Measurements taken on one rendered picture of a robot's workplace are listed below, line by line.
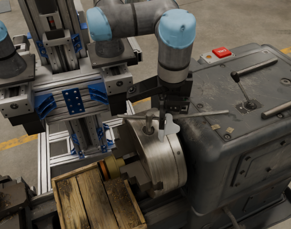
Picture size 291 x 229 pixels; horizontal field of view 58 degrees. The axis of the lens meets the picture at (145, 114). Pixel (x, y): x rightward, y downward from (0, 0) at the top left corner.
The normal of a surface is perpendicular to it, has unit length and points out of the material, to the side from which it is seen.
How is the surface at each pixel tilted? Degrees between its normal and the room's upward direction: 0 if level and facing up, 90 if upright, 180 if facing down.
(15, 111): 90
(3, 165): 0
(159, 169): 57
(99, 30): 84
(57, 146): 0
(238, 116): 0
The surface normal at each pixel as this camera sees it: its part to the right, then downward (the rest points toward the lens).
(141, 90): -0.49, -0.52
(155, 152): 0.21, -0.17
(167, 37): -0.62, 0.58
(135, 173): -0.10, -0.79
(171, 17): 0.00, -0.62
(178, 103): -0.06, 0.79
